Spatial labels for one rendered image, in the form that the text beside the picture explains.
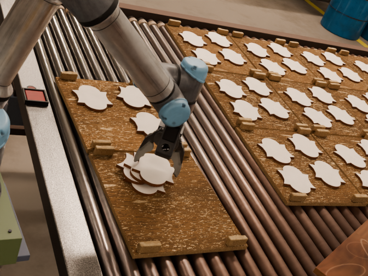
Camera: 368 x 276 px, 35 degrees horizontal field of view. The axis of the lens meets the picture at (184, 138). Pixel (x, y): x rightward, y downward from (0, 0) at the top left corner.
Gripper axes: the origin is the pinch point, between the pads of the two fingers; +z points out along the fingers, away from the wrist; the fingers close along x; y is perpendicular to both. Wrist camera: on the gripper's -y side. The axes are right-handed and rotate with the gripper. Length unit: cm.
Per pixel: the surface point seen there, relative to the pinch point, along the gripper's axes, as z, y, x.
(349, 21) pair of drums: 76, 530, -163
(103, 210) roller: 6.7, -16.7, 9.5
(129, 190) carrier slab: 4.0, -8.4, 4.8
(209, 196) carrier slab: 4.0, 2.6, -18.1
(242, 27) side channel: 2, 153, -20
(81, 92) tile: 2.9, 31.8, 31.6
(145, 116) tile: 2.8, 31.9, 8.8
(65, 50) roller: 6, 63, 47
